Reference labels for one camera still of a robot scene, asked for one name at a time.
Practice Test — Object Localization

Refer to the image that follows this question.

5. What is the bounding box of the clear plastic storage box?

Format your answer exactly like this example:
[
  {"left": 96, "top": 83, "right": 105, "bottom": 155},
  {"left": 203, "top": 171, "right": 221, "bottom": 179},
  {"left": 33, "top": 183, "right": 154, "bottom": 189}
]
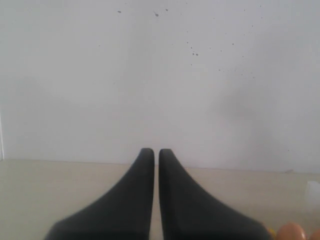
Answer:
[{"left": 305, "top": 181, "right": 320, "bottom": 211}]

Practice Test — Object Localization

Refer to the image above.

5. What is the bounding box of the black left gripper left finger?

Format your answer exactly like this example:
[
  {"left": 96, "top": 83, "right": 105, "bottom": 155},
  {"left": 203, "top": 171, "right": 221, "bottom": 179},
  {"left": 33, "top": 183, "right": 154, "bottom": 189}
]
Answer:
[{"left": 45, "top": 148, "right": 155, "bottom": 240}]

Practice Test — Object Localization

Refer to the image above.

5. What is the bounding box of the yellow plastic egg tray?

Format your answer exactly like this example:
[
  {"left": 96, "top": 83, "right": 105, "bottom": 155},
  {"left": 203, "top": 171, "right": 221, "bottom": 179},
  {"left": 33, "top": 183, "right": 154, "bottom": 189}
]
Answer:
[{"left": 267, "top": 228, "right": 276, "bottom": 239}]

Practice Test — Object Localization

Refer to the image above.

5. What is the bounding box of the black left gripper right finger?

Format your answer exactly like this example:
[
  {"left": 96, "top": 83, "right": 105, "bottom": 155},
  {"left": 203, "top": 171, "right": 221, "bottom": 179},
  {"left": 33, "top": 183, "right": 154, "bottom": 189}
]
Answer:
[{"left": 158, "top": 149, "right": 272, "bottom": 240}]

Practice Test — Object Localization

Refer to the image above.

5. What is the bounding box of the brown egg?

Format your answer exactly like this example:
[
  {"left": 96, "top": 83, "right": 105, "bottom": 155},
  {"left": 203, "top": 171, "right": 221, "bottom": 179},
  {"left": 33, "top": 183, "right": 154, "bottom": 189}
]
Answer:
[
  {"left": 308, "top": 228, "right": 320, "bottom": 240},
  {"left": 275, "top": 222, "right": 307, "bottom": 240}
]

